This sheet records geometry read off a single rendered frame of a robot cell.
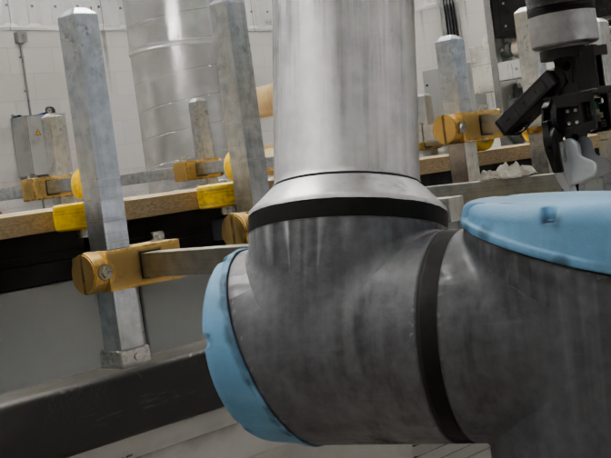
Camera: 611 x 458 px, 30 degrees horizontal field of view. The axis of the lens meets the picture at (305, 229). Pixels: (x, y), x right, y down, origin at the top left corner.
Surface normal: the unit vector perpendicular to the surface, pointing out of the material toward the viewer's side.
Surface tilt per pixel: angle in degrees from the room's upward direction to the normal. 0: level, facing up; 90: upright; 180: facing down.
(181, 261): 90
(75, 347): 90
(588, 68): 90
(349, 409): 122
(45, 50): 90
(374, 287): 51
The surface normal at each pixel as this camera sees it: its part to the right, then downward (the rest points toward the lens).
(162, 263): -0.69, 0.13
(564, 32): -0.19, 0.07
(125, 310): 0.72, -0.06
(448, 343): -0.45, 0.00
